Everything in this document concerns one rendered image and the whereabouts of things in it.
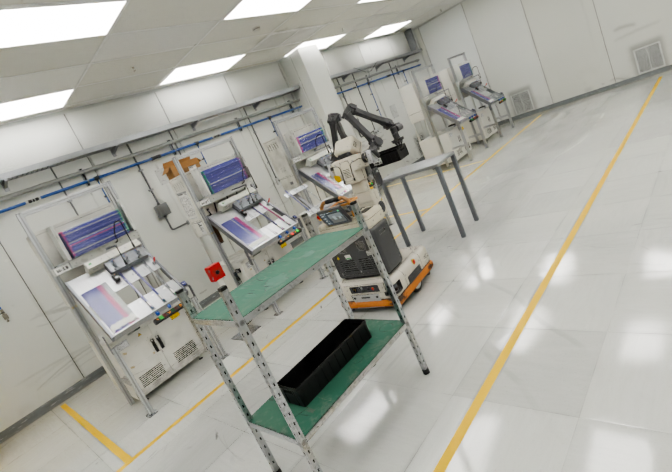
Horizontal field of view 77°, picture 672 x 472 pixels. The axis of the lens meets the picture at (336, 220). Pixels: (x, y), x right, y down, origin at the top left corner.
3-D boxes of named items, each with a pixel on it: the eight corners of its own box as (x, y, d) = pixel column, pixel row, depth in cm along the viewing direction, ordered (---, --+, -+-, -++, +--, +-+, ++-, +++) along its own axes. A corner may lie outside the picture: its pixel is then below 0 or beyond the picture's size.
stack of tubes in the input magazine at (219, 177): (248, 177, 488) (238, 156, 483) (213, 194, 454) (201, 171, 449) (243, 179, 497) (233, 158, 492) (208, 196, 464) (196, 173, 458)
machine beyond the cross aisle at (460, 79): (517, 125, 913) (488, 40, 877) (504, 136, 858) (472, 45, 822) (461, 143, 1011) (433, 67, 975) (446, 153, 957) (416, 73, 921)
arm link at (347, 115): (337, 116, 358) (341, 109, 349) (346, 108, 365) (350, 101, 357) (374, 152, 358) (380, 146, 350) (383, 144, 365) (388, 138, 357)
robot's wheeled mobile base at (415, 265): (403, 308, 325) (390, 280, 320) (342, 311, 367) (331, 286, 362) (436, 266, 373) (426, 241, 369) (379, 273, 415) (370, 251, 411)
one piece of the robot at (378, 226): (396, 288, 330) (354, 192, 315) (344, 293, 367) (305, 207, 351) (414, 268, 355) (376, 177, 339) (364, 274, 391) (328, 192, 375)
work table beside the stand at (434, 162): (465, 237, 420) (437, 163, 405) (406, 247, 466) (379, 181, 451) (479, 219, 453) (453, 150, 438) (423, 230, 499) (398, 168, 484)
